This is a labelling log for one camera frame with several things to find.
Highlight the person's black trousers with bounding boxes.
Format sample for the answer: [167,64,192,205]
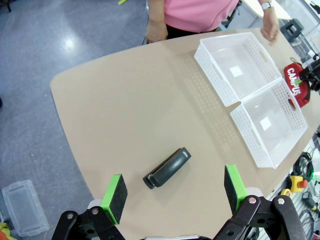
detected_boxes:
[165,23,219,40]

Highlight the clear plastic storage box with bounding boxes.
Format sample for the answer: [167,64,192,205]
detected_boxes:
[1,179,50,238]

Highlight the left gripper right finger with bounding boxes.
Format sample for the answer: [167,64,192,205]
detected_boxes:
[212,164,305,240]

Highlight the white wrist watch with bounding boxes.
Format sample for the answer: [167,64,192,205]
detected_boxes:
[260,0,274,11]

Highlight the person's right forearm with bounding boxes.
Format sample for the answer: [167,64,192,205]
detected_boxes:
[147,0,166,23]

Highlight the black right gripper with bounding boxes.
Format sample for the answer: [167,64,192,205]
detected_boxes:
[294,59,320,92]

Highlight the bundle of black cables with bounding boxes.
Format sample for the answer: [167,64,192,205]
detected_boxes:
[293,149,320,182]

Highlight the person's right hand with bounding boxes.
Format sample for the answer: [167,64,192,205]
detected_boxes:
[145,19,169,44]

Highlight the pink zip hoodie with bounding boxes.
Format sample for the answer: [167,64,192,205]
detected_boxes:
[147,0,240,34]

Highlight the black stapler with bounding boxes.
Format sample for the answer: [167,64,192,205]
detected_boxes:
[142,147,192,190]

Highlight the black boxy device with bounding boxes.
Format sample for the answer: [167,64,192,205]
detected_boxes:
[279,18,305,40]

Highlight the yellow red emergency stop button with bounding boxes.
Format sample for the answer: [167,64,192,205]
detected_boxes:
[289,174,310,194]

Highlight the yellow cloth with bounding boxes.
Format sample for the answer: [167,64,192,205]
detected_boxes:
[0,221,16,240]

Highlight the red CAMPUS zipper pouch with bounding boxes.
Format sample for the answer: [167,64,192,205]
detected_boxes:
[283,62,312,109]

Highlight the person's left forearm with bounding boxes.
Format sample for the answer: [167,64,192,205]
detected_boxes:
[261,7,278,28]

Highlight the person's left hand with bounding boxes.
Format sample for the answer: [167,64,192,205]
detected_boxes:
[260,23,281,46]

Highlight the green handled tool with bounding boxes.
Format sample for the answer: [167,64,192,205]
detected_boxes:
[301,191,320,214]

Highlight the white perforated plastic basket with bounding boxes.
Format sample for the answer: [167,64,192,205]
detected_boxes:
[193,31,282,108]
[229,77,308,170]

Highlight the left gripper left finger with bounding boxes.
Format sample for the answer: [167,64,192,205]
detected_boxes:
[51,173,128,240]

